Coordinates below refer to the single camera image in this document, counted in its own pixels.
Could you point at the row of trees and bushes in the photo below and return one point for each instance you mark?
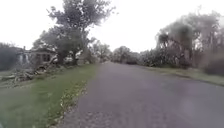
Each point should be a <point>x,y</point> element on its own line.
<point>180,43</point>

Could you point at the distant clump of trees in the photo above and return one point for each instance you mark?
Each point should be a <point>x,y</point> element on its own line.
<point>121,55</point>

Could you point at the narrow grass strip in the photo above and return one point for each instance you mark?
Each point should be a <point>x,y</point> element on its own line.
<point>200,75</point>

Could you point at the large leafy tree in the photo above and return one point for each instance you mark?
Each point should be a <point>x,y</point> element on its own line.
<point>76,20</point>

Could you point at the pale house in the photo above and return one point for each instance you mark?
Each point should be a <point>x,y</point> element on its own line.
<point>40,56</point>

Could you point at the wide grass verge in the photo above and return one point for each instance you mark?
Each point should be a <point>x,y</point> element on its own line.
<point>33,100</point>

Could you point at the pile of fallen branches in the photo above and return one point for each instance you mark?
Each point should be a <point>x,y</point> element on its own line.
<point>23,76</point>

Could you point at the dark hedge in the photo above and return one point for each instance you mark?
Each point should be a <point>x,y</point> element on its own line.
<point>7,56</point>

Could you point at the trees behind large tree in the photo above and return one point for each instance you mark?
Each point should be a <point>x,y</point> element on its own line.
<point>100,50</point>

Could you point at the grey asphalt road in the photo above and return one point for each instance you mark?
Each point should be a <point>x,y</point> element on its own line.
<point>140,100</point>

